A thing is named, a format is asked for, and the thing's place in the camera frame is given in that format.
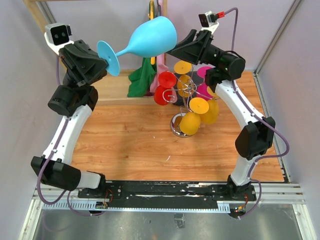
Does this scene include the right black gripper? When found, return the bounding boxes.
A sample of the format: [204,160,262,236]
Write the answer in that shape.
[165,29,227,68]

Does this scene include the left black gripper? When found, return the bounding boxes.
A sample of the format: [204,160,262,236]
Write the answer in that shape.
[58,39,111,93]

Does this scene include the cyan plastic wine glass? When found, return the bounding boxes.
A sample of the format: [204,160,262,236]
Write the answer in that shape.
[96,16,178,77]

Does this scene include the yellow wine glass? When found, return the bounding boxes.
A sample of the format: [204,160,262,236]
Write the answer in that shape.
[174,60,193,98]
[198,85,219,124]
[179,97,209,136]

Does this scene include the magenta plastic wine glass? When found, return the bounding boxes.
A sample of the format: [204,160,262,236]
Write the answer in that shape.
[196,66,213,101]

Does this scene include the red plastic wine glass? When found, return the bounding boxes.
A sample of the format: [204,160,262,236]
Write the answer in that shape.
[153,71,177,106]

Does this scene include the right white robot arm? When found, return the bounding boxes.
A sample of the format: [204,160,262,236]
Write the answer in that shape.
[168,29,276,200]

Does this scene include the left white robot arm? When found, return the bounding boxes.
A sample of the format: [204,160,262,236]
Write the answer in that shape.
[30,39,108,200]

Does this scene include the chrome wine glass rack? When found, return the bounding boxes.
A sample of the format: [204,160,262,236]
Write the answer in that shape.
[154,61,219,138]

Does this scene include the dark grey folded cloth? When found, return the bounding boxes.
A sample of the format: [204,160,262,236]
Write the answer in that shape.
[173,71,202,107]

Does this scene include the pink hanging shirt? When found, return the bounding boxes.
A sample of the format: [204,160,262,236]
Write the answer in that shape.
[149,0,177,106]

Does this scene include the yellow clothes hanger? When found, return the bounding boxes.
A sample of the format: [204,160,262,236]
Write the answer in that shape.
[148,0,156,65]

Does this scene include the grey clothes hanger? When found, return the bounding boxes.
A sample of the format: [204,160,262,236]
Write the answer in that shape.
[155,0,162,17]

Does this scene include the green hanging shirt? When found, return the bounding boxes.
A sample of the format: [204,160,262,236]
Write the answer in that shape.
[127,58,157,98]

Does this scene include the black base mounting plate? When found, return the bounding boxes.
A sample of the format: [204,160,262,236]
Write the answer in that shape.
[77,181,257,212]

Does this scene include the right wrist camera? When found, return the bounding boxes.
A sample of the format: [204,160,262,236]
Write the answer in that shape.
[198,11,225,34]

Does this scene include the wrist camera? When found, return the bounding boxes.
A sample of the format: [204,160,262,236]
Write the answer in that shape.
[44,22,73,54]
[198,11,225,34]

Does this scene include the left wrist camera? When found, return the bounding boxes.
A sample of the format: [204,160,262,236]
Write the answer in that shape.
[44,22,73,54]

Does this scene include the wooden clothes rack frame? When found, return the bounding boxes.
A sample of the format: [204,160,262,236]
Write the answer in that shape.
[22,0,169,106]

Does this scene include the aluminium frame rail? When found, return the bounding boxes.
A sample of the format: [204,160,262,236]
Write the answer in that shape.
[19,180,316,240]

